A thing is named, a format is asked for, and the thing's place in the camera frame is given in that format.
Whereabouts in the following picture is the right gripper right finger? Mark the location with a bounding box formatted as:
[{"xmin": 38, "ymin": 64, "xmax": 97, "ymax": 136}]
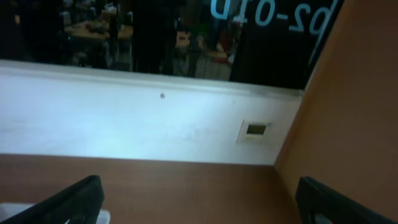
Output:
[{"xmin": 295, "ymin": 176, "xmax": 397, "ymax": 224}]

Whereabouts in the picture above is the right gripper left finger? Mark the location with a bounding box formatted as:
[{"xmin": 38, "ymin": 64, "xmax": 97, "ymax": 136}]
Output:
[{"xmin": 2, "ymin": 175, "xmax": 104, "ymax": 224}]

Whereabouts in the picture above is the clear plastic container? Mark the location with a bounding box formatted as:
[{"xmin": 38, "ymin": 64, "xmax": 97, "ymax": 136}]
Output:
[{"xmin": 0, "ymin": 203, "xmax": 111, "ymax": 224}]

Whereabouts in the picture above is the dark glass window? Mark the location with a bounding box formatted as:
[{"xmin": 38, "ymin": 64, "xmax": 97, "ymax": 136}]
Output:
[{"xmin": 1, "ymin": 0, "xmax": 343, "ymax": 90}]

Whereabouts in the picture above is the white wall thermostat panel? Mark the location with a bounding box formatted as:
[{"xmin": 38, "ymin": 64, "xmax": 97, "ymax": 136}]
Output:
[{"xmin": 236, "ymin": 119, "xmax": 271, "ymax": 144}]

